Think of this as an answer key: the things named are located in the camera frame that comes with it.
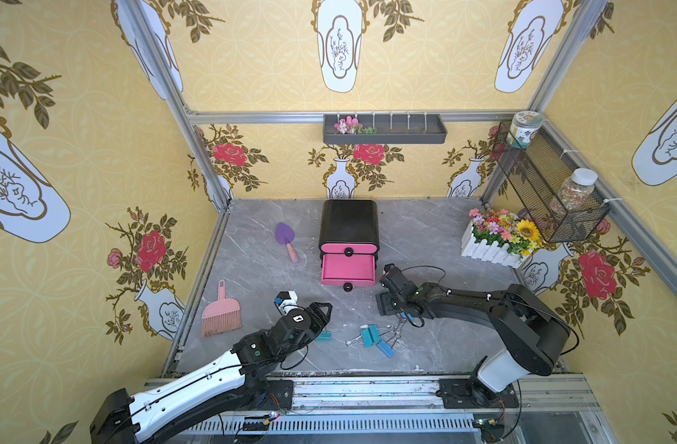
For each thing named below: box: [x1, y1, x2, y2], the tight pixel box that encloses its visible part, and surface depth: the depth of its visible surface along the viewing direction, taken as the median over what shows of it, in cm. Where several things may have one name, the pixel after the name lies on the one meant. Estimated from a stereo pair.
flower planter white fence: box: [461, 208, 543, 270], surface depth 94 cm
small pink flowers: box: [333, 115, 377, 135], surface depth 89 cm
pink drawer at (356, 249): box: [320, 243, 379, 255], surface depth 89 cm
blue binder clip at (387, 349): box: [377, 340, 397, 359], surface depth 82 cm
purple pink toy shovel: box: [275, 222, 300, 264], surface depth 112 cm
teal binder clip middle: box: [359, 324, 382, 348], surface depth 85 cm
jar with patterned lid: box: [505, 110, 544, 149], surface depth 87 cm
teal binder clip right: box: [359, 323, 382, 348], surface depth 85 cm
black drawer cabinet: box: [318, 199, 381, 249], surface depth 95 cm
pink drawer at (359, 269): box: [320, 253, 377, 287], surface depth 91 cm
